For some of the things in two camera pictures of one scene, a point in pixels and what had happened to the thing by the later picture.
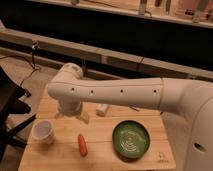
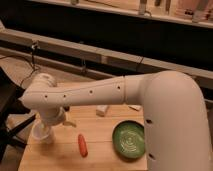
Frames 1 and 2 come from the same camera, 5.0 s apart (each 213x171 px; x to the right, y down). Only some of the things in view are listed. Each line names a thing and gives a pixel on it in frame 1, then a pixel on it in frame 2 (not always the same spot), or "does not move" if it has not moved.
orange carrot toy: (82, 145) does not move
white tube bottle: (101, 109) does not move
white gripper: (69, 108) → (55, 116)
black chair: (10, 106) does not move
